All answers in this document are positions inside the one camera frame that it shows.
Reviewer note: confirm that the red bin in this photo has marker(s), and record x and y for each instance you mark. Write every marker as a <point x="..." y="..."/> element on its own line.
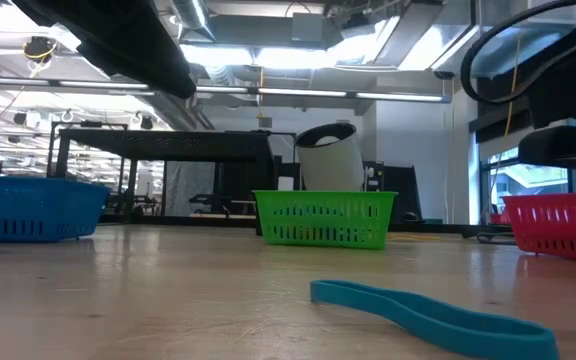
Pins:
<point x="499" y="219"/>

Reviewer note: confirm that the red plastic basket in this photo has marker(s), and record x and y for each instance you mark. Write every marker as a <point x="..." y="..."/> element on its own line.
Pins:
<point x="563" y="225"/>

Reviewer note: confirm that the teal rubber band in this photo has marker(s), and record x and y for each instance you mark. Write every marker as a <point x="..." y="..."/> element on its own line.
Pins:
<point x="418" y="320"/>

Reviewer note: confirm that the black knob on frame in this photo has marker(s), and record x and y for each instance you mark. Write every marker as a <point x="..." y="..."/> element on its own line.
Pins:
<point x="412" y="218"/>

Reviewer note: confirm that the blue plastic basket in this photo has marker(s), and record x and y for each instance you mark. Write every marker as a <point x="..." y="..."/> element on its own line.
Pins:
<point x="28" y="210"/>

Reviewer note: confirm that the grey fabric cover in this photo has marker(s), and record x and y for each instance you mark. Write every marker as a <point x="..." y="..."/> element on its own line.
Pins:
<point x="188" y="190"/>

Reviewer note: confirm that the round silver ceiling duct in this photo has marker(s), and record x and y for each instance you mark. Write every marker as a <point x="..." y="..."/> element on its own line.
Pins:
<point x="188" y="15"/>

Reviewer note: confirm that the green plastic basket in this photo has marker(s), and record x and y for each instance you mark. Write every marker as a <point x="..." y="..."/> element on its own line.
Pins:
<point x="328" y="220"/>

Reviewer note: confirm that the long ceiling light bar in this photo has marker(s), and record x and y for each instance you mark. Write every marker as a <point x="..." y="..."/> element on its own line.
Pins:
<point x="393" y="96"/>

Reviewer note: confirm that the black aluminium table frame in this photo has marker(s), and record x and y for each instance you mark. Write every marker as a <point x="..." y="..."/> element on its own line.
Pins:
<point x="443" y="228"/>

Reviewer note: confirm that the yellow rubber band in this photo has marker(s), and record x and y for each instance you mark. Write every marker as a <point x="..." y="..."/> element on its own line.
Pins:
<point x="413" y="238"/>

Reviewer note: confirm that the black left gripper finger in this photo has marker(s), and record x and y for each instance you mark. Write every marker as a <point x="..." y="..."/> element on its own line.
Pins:
<point x="163" y="70"/>

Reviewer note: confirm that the dome security camera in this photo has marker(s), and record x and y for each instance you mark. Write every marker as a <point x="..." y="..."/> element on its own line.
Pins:
<point x="444" y="75"/>

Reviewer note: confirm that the white cylinder with black rim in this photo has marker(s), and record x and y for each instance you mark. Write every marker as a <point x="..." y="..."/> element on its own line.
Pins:
<point x="330" y="165"/>

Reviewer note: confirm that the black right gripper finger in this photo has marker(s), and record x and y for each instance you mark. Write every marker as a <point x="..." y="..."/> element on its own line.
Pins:
<point x="563" y="145"/>

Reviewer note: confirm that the black mesh metal shelf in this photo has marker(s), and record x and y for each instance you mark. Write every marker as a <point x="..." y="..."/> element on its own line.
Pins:
<point x="168" y="145"/>

